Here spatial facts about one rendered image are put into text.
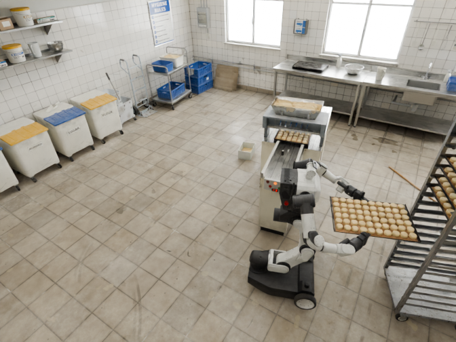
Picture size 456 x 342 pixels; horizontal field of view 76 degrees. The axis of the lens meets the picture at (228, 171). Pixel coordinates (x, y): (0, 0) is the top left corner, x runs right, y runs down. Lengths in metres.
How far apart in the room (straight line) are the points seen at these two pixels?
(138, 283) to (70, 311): 0.65
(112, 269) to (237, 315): 1.43
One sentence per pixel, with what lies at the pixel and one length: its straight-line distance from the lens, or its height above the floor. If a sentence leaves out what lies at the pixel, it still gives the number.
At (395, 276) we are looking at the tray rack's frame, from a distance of 3.41.
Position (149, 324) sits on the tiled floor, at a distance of 3.09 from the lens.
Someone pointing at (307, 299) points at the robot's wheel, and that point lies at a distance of 2.95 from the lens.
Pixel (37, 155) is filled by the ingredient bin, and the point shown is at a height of 0.39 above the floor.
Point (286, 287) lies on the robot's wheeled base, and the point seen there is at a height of 0.17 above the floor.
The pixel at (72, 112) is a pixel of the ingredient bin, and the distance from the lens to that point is 5.37.
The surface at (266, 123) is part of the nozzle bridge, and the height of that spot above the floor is 1.08.
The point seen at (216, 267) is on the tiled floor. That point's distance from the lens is 3.30.
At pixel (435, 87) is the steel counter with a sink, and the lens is 6.24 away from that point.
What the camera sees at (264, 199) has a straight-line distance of 3.24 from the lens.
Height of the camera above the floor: 2.69
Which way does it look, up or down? 37 degrees down
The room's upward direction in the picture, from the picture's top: 2 degrees counter-clockwise
